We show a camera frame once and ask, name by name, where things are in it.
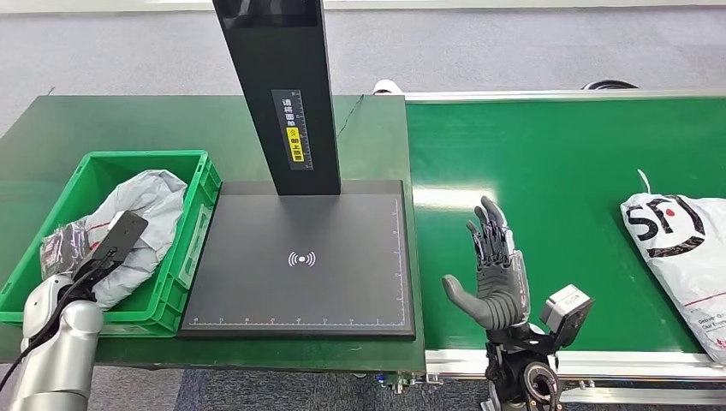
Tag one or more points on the black yellow label sticker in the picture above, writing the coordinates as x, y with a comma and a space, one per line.
292, 130

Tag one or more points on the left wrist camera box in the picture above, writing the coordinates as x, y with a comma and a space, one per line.
122, 232

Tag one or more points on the small metal fittings under table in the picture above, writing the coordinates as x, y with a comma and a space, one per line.
397, 383

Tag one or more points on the white package with red print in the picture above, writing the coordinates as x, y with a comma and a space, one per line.
153, 198

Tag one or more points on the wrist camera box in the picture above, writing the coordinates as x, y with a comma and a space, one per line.
122, 232
567, 312

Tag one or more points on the green conveyor belt machine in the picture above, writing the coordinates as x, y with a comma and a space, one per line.
567, 170

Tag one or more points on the white package with black print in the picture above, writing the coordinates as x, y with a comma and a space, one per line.
680, 266

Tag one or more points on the green plastic crate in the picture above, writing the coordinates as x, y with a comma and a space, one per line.
164, 309

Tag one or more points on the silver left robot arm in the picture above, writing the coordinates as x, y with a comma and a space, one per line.
62, 363

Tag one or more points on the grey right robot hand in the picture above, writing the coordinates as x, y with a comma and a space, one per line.
502, 295

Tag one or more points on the black inbound scanner machine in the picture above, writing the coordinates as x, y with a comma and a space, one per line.
340, 272

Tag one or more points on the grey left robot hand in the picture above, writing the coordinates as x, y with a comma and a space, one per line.
65, 249

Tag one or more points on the small white round object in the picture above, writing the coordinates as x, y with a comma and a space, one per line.
387, 87

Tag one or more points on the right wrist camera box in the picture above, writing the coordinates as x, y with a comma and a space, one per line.
567, 312

